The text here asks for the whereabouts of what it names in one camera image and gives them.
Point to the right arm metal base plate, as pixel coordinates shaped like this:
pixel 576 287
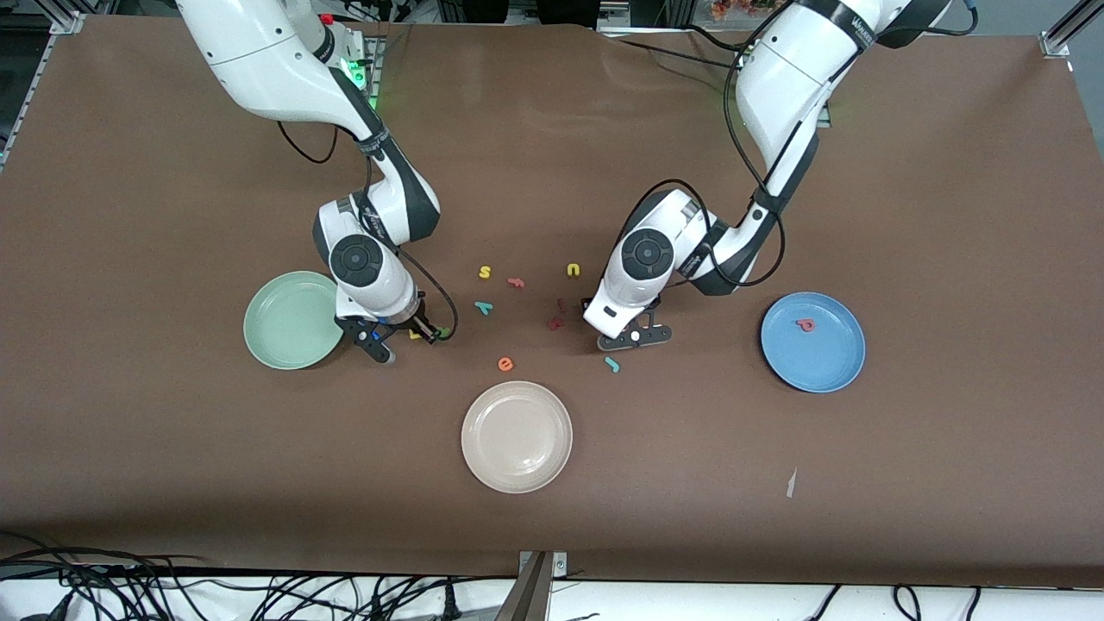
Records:
pixel 376 69

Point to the white paper scrap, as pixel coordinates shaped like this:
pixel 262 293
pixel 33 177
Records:
pixel 791 483

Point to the beige plate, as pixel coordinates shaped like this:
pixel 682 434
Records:
pixel 517 437

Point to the blue plate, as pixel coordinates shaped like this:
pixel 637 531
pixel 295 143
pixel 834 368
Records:
pixel 812 354

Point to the metal mount post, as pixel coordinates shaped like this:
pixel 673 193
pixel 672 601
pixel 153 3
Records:
pixel 528 595

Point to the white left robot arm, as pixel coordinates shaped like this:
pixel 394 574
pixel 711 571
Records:
pixel 776 78

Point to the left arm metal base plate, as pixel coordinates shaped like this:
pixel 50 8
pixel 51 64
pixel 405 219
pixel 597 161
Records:
pixel 825 123

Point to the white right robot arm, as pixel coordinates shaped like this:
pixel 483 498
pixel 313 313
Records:
pixel 259 60

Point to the green plate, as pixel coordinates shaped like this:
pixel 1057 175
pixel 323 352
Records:
pixel 295 321

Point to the pink letter p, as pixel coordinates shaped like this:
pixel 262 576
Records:
pixel 807 329

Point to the orange artificial flowers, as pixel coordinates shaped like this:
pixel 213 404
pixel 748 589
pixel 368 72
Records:
pixel 742 9

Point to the aluminium frame profile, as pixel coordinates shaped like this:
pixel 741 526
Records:
pixel 1056 41

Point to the brown table cover sheet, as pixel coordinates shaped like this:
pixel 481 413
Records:
pixel 552 172

